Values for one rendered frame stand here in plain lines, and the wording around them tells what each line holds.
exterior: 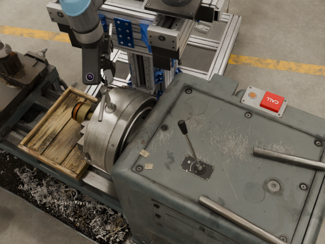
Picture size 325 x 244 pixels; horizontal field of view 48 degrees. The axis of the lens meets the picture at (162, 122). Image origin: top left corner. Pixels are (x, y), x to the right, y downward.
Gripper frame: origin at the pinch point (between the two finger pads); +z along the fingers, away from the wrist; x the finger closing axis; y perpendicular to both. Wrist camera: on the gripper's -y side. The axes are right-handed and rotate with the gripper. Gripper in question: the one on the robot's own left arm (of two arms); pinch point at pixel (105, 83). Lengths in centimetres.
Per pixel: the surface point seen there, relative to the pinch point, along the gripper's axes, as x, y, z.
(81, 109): 14.1, 2.1, 20.5
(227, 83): -37.9, 6.1, 10.0
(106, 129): 0.7, -10.7, 10.3
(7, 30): 141, 151, 143
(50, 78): 41, 33, 45
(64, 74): 80, 102, 141
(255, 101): -46.3, -0.8, 9.5
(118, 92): -1.6, 3.1, 10.6
